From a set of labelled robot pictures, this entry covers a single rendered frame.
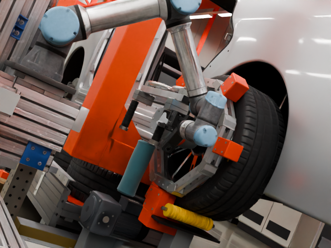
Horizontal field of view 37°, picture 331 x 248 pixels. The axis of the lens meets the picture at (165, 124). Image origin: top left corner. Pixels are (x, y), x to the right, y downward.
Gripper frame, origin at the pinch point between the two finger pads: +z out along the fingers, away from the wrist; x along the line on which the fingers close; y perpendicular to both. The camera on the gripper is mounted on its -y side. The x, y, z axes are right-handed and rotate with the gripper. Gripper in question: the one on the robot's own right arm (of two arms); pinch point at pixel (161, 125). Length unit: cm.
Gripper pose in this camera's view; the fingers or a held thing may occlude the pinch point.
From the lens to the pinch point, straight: 199.8
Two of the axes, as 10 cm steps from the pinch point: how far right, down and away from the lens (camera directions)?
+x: -8.0, -3.7, -4.7
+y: 4.0, -9.2, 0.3
